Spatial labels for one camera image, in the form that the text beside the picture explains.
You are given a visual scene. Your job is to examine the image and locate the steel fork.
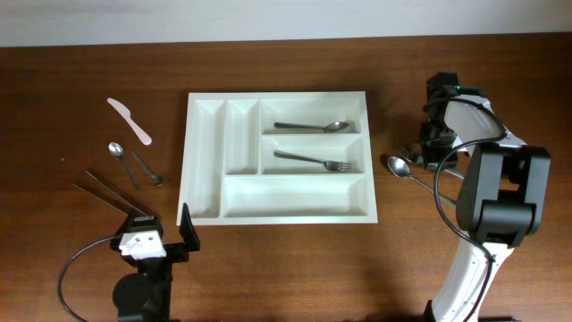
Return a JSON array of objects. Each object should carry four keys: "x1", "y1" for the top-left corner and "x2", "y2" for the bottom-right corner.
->
[
  {"x1": 273, "y1": 150, "x2": 352, "y2": 172},
  {"x1": 398, "y1": 146, "x2": 465, "y2": 179}
]

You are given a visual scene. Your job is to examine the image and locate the black cable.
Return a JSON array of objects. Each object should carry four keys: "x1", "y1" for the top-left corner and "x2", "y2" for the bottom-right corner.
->
[
  {"x1": 56, "y1": 235, "x2": 120, "y2": 322},
  {"x1": 408, "y1": 96, "x2": 509, "y2": 322}
]

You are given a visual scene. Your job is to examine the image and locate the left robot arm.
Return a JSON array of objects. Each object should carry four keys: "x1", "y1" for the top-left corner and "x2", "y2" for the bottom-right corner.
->
[{"x1": 110, "y1": 205, "x2": 200, "y2": 321}]

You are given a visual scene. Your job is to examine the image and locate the steel tweezers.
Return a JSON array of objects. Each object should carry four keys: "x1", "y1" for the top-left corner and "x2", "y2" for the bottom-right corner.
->
[{"x1": 73, "y1": 170, "x2": 147, "y2": 216}]

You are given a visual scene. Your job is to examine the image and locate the steel tablespoon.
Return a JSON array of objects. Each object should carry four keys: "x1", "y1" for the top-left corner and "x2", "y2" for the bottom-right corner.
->
[
  {"x1": 387, "y1": 157, "x2": 456, "y2": 208},
  {"x1": 273, "y1": 121, "x2": 349, "y2": 133}
]

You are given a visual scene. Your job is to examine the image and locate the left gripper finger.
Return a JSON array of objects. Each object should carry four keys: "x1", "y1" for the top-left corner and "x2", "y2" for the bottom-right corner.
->
[
  {"x1": 179, "y1": 203, "x2": 200, "y2": 251},
  {"x1": 126, "y1": 209, "x2": 155, "y2": 229}
]

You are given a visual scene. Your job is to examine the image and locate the right black cable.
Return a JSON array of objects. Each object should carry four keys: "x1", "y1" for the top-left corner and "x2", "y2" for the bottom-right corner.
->
[{"x1": 408, "y1": 96, "x2": 509, "y2": 322}]

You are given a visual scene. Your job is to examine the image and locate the small dark teaspoon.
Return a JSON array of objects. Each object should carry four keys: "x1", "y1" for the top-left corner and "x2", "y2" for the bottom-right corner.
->
[{"x1": 130, "y1": 151, "x2": 164, "y2": 186}]

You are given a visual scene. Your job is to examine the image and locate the left black cable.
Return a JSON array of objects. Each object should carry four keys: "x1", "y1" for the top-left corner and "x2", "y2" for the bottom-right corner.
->
[{"x1": 56, "y1": 235, "x2": 120, "y2": 322}]

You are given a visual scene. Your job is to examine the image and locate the pink plastic knife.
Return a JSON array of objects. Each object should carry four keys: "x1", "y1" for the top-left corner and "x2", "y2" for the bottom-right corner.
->
[{"x1": 106, "y1": 97, "x2": 153, "y2": 146}]

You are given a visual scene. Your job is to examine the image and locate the white plastic cutlery tray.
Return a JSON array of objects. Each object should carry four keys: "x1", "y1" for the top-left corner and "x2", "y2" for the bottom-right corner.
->
[{"x1": 178, "y1": 91, "x2": 378, "y2": 225}]

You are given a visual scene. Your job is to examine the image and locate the small steel teaspoon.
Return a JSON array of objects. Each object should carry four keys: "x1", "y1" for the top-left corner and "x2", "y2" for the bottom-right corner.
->
[{"x1": 108, "y1": 142, "x2": 140, "y2": 191}]

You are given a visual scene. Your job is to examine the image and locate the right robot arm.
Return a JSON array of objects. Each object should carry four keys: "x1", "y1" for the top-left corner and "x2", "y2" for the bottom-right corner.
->
[{"x1": 420, "y1": 72, "x2": 551, "y2": 322}]

